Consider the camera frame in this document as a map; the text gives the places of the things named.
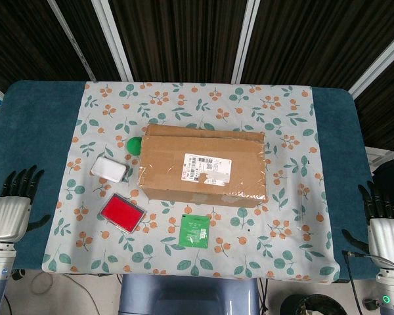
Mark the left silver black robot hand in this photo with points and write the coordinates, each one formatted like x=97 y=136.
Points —
x=8 y=213

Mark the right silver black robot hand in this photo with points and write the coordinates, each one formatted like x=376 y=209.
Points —
x=387 y=236

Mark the brown cardboard box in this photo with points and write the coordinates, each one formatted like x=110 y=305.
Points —
x=167 y=164

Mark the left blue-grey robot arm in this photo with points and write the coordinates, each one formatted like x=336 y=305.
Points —
x=0 y=279

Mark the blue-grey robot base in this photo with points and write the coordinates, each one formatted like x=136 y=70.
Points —
x=184 y=295

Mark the metal chair base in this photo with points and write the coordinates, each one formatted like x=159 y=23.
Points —
x=371 y=303

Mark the white metal rack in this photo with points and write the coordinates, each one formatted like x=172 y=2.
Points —
x=377 y=154

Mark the teal table cover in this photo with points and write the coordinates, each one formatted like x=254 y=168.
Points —
x=36 y=131

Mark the black round bin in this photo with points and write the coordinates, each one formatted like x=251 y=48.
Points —
x=315 y=305

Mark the white plastic case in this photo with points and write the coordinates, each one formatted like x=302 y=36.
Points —
x=107 y=169

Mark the red ink pad case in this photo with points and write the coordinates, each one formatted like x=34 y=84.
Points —
x=121 y=213

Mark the green ball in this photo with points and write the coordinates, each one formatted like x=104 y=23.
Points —
x=133 y=146

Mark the floral print tablecloth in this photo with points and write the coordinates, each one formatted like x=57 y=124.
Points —
x=216 y=256

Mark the green foil sachet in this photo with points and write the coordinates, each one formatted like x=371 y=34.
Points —
x=193 y=229

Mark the wide white frame post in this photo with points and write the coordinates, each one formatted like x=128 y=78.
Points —
x=113 y=39
x=381 y=65
x=245 y=39

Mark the thin white frame bar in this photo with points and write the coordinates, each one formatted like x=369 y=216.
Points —
x=71 y=36

